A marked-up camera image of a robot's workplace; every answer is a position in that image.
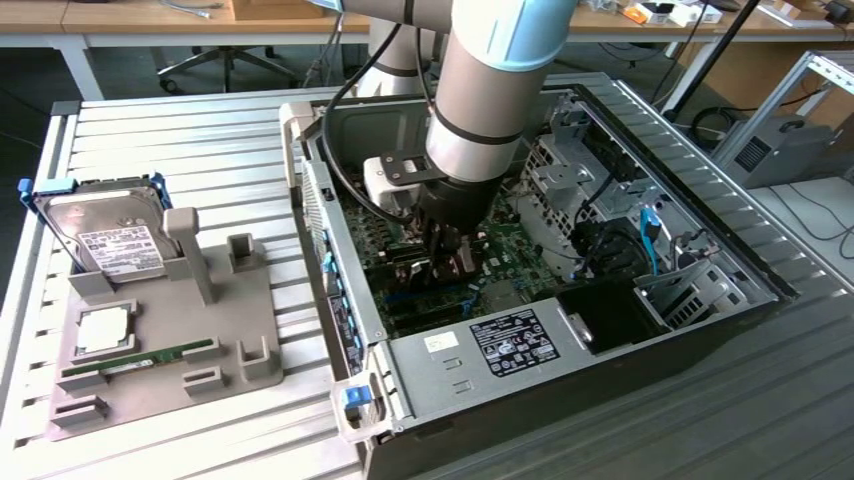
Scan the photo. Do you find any wooden desk with clutter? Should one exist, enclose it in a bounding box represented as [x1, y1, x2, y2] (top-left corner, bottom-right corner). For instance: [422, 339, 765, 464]
[562, 0, 854, 61]

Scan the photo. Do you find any green RAM stick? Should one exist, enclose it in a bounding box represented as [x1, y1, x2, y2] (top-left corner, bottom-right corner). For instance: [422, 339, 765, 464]
[62, 338, 216, 381]

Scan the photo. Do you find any black tripod pole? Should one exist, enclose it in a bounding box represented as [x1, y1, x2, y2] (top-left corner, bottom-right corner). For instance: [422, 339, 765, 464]
[661, 0, 763, 124]

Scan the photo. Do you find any silver chipset heatsink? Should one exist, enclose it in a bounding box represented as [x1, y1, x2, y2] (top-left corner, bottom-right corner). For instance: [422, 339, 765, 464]
[480, 282, 526, 310]

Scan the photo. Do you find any black expansion slot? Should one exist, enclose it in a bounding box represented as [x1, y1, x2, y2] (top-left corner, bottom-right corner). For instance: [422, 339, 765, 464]
[389, 301, 468, 324]
[392, 315, 470, 337]

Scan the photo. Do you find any silver metal drive cage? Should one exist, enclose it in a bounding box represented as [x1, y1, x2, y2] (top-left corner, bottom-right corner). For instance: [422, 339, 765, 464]
[517, 132, 668, 261]

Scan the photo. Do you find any white box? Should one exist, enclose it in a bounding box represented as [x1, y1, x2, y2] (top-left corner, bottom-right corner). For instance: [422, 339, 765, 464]
[636, 1, 676, 25]

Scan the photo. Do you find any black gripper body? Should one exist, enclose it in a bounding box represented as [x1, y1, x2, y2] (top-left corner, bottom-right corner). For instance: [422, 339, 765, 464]
[417, 174, 502, 235]

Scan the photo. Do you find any grey tower with handle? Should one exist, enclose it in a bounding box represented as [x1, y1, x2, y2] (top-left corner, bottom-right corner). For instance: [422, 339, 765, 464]
[731, 114, 854, 190]

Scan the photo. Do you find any blue expansion slot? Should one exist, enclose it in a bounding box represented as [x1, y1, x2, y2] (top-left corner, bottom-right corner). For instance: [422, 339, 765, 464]
[380, 282, 476, 305]

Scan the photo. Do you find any cardboard box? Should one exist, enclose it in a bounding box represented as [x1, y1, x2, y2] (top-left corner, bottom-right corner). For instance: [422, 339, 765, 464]
[230, 0, 329, 22]

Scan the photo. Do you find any silver disk bay bracket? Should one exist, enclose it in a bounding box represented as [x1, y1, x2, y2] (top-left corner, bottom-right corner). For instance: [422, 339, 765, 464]
[631, 258, 759, 334]

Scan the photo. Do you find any aluminium profile frame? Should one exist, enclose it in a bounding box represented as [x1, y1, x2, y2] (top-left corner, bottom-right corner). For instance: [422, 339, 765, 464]
[711, 49, 854, 164]

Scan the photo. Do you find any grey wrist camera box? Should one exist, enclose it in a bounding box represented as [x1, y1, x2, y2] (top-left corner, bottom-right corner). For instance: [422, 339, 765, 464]
[361, 153, 434, 221]

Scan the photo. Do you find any silver CPU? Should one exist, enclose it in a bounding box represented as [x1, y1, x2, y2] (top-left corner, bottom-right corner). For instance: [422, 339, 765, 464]
[73, 308, 133, 355]

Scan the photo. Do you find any hard disk in blue carrier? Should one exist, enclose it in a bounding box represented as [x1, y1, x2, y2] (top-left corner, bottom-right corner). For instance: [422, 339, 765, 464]
[13, 171, 186, 286]

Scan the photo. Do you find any coiled black cable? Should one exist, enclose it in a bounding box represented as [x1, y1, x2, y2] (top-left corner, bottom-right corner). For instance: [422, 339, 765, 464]
[689, 107, 745, 147]

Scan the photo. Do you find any black wire bundle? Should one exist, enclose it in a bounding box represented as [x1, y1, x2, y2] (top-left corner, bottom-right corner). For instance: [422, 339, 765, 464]
[568, 219, 649, 281]

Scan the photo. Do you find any blue case latch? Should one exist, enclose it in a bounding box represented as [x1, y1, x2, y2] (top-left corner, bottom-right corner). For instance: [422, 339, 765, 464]
[337, 384, 373, 412]

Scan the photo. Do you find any grey power supply with label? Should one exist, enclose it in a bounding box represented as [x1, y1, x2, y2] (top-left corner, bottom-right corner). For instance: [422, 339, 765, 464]
[384, 298, 594, 424]

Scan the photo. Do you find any graphics card with metal bracket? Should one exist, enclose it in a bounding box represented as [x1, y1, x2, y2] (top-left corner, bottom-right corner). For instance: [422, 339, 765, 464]
[389, 254, 481, 292]

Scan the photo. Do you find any green motherboard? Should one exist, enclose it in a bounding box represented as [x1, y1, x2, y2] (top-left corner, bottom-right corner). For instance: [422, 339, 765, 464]
[337, 169, 572, 341]

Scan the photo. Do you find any thick black camera cable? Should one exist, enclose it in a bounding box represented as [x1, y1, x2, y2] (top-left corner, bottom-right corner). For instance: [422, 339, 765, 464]
[320, 22, 422, 227]

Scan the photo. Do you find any wooden desk with grey legs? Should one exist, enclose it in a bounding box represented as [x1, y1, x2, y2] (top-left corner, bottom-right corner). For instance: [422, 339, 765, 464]
[0, 0, 374, 101]

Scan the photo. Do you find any black plastic fan shroud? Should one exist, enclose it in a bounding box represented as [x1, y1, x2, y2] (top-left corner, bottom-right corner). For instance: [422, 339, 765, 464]
[552, 278, 669, 357]

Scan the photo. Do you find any grey plastic parts rack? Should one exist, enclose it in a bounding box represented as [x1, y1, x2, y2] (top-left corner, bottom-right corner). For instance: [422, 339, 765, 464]
[46, 207, 286, 445]

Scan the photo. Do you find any grey hanging cable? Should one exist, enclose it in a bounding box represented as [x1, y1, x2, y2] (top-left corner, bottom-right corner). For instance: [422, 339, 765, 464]
[304, 9, 345, 87]

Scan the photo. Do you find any open black PC case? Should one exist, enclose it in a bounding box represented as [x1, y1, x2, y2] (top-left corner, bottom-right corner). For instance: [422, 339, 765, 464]
[277, 82, 801, 480]

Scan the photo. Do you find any blue wire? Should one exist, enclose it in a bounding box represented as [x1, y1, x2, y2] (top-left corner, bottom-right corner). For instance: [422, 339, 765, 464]
[637, 206, 663, 277]

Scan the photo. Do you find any office chair base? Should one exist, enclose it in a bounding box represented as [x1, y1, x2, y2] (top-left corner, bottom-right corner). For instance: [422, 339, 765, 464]
[155, 44, 300, 95]

